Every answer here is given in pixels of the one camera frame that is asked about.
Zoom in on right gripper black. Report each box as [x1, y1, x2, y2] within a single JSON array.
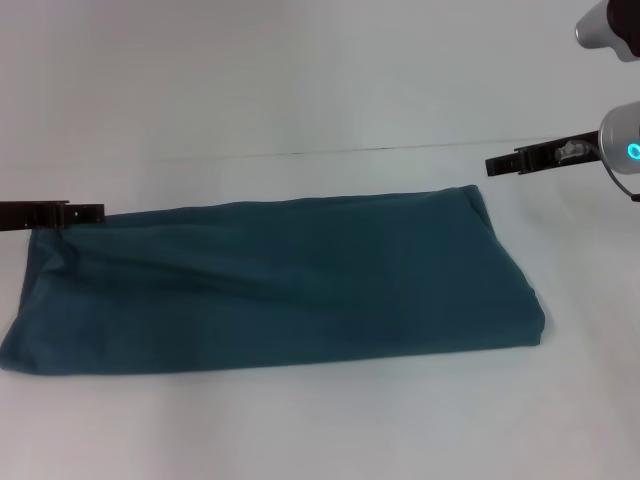
[[484, 129, 605, 178]]

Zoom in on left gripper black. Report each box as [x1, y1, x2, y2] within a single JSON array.
[[0, 200, 106, 232]]

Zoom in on teal blue t-shirt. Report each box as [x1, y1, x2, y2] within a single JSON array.
[[0, 184, 545, 376]]

